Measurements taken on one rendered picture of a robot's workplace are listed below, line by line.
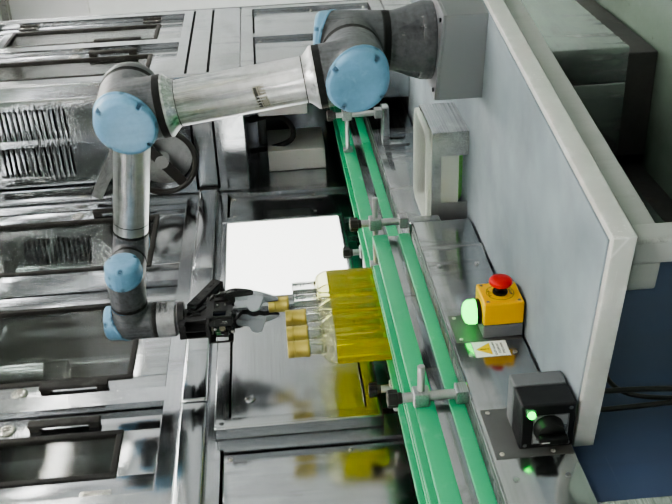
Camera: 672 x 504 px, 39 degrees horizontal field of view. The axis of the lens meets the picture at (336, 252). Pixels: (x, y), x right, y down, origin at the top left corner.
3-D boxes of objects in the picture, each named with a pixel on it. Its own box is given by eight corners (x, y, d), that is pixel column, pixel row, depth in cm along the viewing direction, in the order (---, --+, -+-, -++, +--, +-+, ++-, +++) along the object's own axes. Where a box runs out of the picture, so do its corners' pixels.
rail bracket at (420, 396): (466, 391, 154) (385, 398, 153) (468, 354, 151) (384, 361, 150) (472, 406, 151) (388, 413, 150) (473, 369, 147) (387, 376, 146)
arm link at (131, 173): (105, 40, 185) (106, 248, 212) (98, 63, 176) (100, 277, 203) (165, 45, 186) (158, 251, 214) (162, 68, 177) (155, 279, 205)
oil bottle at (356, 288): (411, 297, 210) (315, 304, 209) (411, 275, 207) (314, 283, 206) (415, 311, 205) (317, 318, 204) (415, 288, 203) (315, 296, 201)
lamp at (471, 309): (475, 314, 168) (459, 316, 168) (476, 293, 166) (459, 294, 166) (481, 329, 164) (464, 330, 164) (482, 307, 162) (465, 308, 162)
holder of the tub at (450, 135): (451, 211, 226) (418, 213, 226) (453, 102, 213) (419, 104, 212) (465, 245, 212) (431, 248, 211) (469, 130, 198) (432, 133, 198)
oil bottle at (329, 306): (415, 312, 205) (317, 319, 204) (415, 289, 202) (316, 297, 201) (420, 326, 200) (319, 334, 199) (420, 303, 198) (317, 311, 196)
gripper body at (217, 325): (237, 342, 200) (180, 347, 200) (237, 317, 207) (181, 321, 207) (234, 314, 196) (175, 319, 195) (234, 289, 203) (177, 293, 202)
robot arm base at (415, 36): (427, -13, 187) (377, -13, 186) (440, 21, 175) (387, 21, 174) (420, 56, 196) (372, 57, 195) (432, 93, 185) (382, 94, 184)
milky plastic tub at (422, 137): (449, 191, 224) (412, 193, 223) (451, 101, 213) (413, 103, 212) (464, 225, 209) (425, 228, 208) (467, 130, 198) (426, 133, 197)
